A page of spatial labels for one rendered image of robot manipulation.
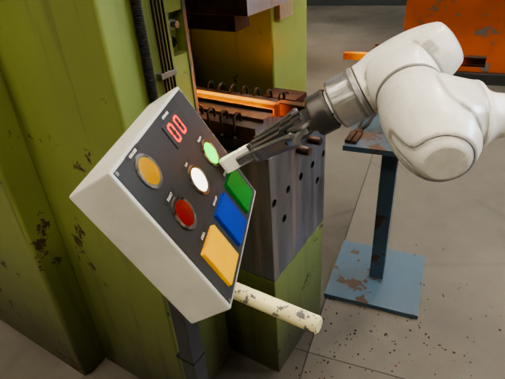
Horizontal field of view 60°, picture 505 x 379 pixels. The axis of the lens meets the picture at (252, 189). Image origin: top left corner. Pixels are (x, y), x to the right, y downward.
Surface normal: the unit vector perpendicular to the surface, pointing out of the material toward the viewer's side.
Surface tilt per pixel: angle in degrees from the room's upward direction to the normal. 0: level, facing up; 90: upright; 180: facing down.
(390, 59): 36
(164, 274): 90
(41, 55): 90
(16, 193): 90
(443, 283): 0
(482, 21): 90
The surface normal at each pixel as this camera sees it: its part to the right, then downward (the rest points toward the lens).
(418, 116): -0.64, -0.41
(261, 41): -0.53, 0.47
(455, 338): -0.07, -0.85
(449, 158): -0.15, 0.69
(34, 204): 0.85, 0.23
